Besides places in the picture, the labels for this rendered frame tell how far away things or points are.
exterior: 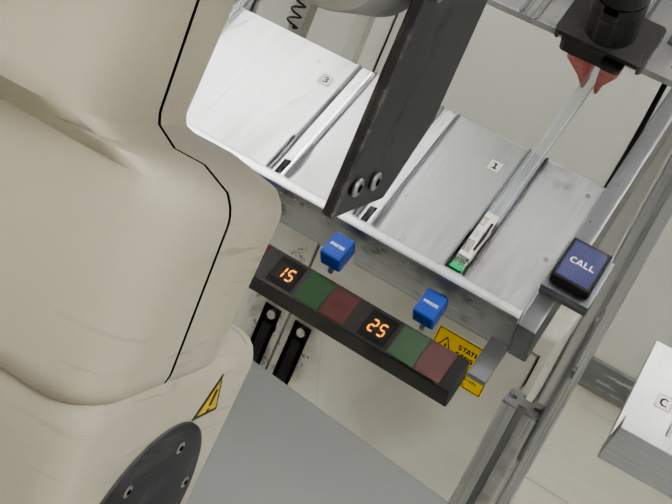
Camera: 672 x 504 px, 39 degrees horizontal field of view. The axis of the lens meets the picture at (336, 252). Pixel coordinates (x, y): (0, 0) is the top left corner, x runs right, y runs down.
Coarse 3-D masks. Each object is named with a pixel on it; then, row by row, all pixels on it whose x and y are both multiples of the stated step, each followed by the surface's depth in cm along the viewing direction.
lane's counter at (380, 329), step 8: (376, 312) 93; (368, 320) 93; (376, 320) 93; (384, 320) 93; (392, 320) 93; (360, 328) 92; (368, 328) 92; (376, 328) 92; (384, 328) 92; (392, 328) 92; (368, 336) 92; (376, 336) 92; (384, 336) 92; (376, 344) 91; (384, 344) 91
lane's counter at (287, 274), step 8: (280, 264) 96; (288, 264) 96; (296, 264) 96; (272, 272) 96; (280, 272) 96; (288, 272) 96; (296, 272) 96; (304, 272) 96; (272, 280) 95; (280, 280) 95; (288, 280) 95; (296, 280) 95; (288, 288) 95
